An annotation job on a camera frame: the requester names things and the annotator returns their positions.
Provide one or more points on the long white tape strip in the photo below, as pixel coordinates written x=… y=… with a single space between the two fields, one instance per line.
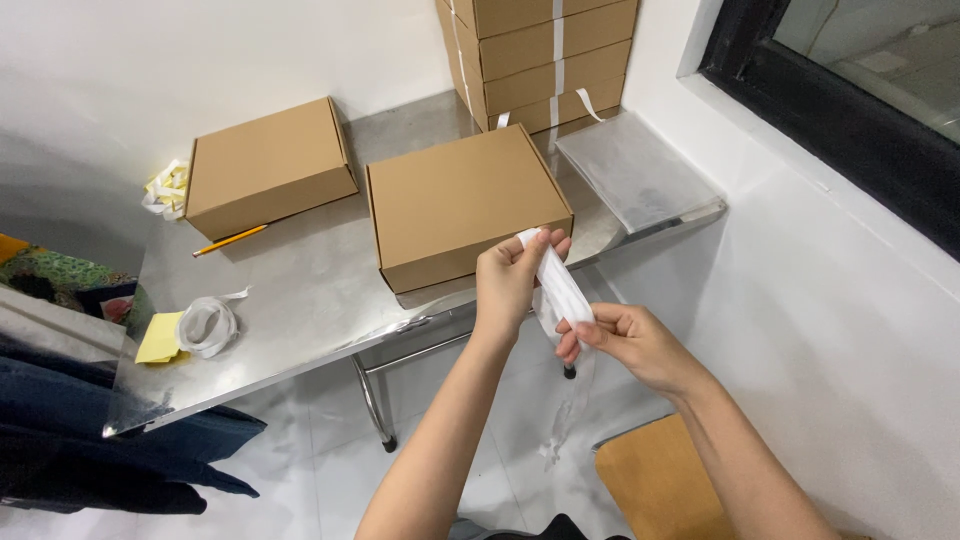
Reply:
x=564 y=294

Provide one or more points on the small brown cardboard box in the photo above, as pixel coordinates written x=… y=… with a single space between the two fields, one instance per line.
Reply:
x=266 y=165

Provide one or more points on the stack of clear plastic bags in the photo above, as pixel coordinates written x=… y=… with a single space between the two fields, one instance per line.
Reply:
x=637 y=172

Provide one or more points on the pile of tape backing scraps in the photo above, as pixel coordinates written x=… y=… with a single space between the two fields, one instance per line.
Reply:
x=166 y=189

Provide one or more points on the dark blue garment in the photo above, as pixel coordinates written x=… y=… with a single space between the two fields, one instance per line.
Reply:
x=90 y=450

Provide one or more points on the yellow sticky note pad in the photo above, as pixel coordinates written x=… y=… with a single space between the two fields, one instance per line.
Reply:
x=159 y=337

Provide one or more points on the large brown cardboard box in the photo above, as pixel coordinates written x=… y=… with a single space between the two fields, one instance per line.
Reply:
x=465 y=202

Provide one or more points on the person's black clothing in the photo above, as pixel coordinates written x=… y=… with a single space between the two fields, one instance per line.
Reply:
x=559 y=529

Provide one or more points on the taped brown cardboard box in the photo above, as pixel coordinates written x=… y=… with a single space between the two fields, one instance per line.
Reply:
x=525 y=86
x=525 y=116
x=525 y=52
x=525 y=11

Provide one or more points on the green patterned cloth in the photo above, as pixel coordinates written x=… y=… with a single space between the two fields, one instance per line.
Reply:
x=64 y=277

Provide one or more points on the yellow pencil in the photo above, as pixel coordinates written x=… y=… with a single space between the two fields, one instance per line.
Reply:
x=229 y=240

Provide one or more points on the black window frame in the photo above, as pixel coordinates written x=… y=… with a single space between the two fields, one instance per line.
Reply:
x=817 y=120

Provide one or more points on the steel table frame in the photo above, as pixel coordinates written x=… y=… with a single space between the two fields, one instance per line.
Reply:
x=373 y=409

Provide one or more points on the person's right hand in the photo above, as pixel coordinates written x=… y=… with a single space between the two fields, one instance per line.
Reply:
x=645 y=349

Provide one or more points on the person's left hand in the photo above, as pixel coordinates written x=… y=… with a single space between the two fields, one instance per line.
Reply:
x=506 y=289

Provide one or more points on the wooden chair seat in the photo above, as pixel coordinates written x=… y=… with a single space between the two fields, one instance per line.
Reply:
x=660 y=480

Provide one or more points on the white tape roll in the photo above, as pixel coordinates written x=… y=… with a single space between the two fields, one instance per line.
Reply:
x=206 y=324

